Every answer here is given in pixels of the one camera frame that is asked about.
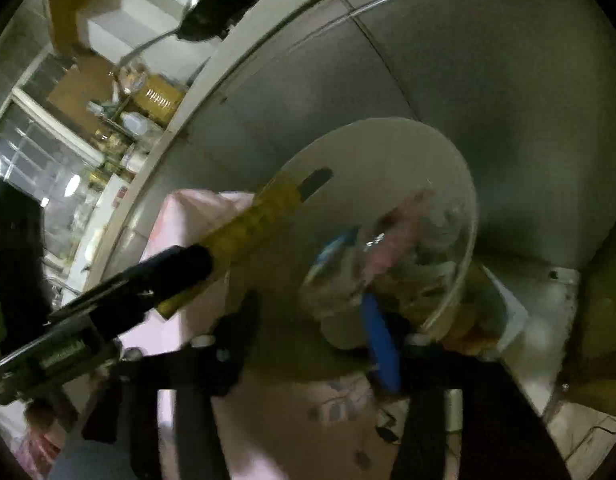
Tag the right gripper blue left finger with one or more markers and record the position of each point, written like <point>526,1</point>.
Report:
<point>131,391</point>

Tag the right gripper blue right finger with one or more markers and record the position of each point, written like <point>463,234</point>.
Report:
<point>381,343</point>

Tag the yellow snack wrapper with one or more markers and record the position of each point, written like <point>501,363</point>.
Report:
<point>248,224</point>

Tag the clear plastic bottle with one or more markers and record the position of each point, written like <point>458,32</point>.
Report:
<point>412,255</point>

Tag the beige trash bin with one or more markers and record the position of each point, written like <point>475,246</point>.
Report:
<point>362,171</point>

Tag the kitchen window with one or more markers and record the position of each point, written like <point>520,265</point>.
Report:
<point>54,175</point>

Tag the pink floral tablecloth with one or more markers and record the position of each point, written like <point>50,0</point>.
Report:
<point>302,409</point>

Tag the large cooking oil bottle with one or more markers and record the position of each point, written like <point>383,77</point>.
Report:
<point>159,98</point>

